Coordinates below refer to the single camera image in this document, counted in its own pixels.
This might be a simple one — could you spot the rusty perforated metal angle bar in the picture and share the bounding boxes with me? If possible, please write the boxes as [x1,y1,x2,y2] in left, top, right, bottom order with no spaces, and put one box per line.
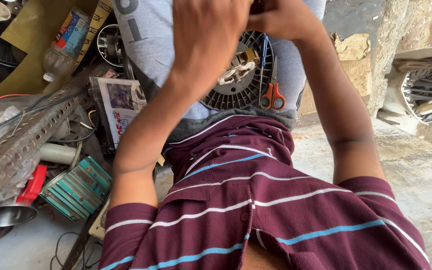
[0,62,112,219]

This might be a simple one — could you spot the maroon striped polo shirt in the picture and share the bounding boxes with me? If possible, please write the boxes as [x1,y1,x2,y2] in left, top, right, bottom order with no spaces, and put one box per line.
[98,114,432,270]

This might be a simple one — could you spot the plastic sleeve with printed paper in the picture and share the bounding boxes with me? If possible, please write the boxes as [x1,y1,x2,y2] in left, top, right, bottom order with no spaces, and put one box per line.
[89,76,148,150]

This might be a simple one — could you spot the black round fan grille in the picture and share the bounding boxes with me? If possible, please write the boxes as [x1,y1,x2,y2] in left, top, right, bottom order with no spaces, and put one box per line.
[200,31,275,112]

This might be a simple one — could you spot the brass and white motor winding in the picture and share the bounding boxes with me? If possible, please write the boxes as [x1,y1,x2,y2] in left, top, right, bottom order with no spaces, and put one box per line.
[217,47,261,86]

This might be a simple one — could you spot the round metal motor housing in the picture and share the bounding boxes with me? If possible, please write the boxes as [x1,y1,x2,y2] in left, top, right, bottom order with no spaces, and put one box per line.
[96,24,125,68]

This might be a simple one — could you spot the person's right hand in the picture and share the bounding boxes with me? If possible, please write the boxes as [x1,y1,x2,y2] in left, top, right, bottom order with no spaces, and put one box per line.
[246,0,326,43]

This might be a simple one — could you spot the person's left hand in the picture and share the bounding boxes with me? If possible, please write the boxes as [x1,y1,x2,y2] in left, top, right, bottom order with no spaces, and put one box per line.
[170,0,254,100]

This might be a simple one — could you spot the white plastic pipe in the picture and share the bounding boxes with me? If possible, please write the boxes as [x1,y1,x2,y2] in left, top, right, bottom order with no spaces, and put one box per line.
[38,142,79,166]

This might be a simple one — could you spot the blue handled screwdriver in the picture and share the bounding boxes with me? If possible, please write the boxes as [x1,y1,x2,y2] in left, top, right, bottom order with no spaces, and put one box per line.
[257,34,269,95]

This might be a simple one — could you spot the torn brown cardboard piece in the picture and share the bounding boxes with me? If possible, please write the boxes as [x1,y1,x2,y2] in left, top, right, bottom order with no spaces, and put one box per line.
[298,32,373,117]

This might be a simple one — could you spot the white fan guard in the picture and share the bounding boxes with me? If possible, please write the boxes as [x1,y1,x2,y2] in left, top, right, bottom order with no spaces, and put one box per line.
[382,55,432,125]

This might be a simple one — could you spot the dark slotted metal strip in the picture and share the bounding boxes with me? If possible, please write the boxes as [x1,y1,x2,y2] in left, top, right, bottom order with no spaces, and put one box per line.
[60,208,105,270]

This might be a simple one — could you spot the orange handled scissors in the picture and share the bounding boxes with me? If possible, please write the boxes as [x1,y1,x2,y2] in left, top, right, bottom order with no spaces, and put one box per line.
[259,56,286,112]

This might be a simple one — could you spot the yellow cardboard sheet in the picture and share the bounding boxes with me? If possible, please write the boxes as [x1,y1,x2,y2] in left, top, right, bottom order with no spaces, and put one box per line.
[0,0,114,100]

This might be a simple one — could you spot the shiny steel funnel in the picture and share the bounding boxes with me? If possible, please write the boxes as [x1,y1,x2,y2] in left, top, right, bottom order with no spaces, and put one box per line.
[0,203,40,228]

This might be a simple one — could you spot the clear plastic bottle colourful label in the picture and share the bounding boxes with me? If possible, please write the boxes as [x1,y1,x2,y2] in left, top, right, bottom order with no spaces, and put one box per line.
[42,8,91,83]

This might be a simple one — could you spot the black cable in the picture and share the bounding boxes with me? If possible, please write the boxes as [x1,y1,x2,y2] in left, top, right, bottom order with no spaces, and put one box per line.
[49,231,103,270]

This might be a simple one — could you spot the teal finned metal box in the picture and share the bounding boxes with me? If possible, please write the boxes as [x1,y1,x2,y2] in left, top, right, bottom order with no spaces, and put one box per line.
[38,156,113,223]

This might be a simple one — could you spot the red plastic cap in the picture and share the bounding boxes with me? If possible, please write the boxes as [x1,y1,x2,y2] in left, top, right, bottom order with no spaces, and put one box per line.
[15,164,48,206]

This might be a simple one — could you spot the grey trousers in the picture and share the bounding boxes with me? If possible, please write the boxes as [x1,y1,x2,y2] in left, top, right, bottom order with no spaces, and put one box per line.
[111,0,328,142]

